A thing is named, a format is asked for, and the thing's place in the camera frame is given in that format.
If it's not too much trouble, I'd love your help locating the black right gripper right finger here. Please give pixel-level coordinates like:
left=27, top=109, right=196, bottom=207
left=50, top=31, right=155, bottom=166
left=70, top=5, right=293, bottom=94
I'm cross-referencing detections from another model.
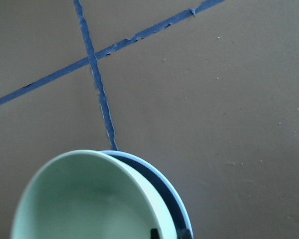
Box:
left=178, top=228, right=190, bottom=239

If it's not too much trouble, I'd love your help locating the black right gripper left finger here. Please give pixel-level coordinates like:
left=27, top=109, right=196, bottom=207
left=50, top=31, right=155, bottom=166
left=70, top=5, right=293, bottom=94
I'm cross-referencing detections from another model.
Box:
left=150, top=228, right=158, bottom=239

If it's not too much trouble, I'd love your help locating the blue bowl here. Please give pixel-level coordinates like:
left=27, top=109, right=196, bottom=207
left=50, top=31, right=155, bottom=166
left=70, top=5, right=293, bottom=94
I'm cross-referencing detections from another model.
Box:
left=101, top=150, right=194, bottom=239

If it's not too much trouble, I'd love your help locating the green bowl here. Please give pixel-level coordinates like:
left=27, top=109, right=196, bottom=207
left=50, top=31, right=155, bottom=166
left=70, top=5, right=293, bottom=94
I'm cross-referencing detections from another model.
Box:
left=10, top=150, right=177, bottom=239

